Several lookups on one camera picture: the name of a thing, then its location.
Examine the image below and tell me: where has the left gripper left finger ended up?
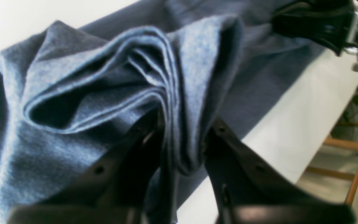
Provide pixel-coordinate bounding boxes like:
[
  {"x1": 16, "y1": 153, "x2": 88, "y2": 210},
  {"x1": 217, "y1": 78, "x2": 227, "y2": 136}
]
[{"x1": 7, "y1": 109, "x2": 164, "y2": 224}]

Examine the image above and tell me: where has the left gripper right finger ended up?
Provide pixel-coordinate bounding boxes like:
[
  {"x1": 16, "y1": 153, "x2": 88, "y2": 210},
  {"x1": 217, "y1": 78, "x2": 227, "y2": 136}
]
[{"x1": 205, "y1": 119, "x2": 356, "y2": 224}]

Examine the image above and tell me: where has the navy blue T-shirt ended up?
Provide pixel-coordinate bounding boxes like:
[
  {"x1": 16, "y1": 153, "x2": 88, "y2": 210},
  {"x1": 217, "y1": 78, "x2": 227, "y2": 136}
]
[{"x1": 0, "y1": 0, "x2": 324, "y2": 224}]

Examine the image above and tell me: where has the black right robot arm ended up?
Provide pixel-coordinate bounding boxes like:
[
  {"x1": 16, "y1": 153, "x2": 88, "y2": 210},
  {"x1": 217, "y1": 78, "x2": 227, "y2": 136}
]
[{"x1": 271, "y1": 0, "x2": 358, "y2": 65}]

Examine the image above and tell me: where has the wooden chair frame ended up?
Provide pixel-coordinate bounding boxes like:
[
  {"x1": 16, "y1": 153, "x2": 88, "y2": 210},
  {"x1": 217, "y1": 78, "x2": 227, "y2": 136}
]
[{"x1": 297, "y1": 122, "x2": 358, "y2": 207}]

